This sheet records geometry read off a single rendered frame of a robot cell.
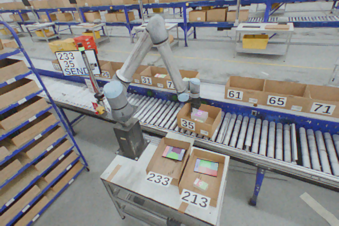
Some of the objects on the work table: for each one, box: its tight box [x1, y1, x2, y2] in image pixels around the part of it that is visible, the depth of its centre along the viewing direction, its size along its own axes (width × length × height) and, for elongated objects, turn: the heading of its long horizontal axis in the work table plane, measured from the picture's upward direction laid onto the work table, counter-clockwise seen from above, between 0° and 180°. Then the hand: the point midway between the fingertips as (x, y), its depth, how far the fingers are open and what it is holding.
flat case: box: [194, 158, 219, 177], centre depth 156 cm, size 14×19×2 cm
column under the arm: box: [113, 117, 151, 161], centre depth 175 cm, size 26×26×33 cm
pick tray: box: [146, 137, 191, 187], centre depth 162 cm, size 28×38×10 cm
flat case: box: [162, 145, 186, 161], centre depth 170 cm, size 14×19×2 cm
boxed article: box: [193, 178, 208, 193], centre depth 141 cm, size 6×10×5 cm, turn 63°
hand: (192, 113), depth 181 cm, fingers closed
